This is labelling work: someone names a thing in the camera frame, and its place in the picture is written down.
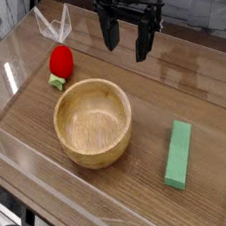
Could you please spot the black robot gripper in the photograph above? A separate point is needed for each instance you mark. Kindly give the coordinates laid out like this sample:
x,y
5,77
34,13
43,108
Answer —
x,y
132,11

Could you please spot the red plush strawberry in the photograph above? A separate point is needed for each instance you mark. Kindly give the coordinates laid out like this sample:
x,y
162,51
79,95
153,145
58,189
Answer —
x,y
61,66

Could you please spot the wooden bowl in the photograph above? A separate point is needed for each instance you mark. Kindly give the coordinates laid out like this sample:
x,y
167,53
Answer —
x,y
92,120

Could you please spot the clear acrylic tray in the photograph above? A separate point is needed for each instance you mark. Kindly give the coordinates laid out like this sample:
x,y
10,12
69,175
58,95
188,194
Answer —
x,y
179,80

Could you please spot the green rectangular block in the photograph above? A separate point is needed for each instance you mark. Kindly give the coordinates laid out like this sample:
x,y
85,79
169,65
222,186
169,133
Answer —
x,y
176,166

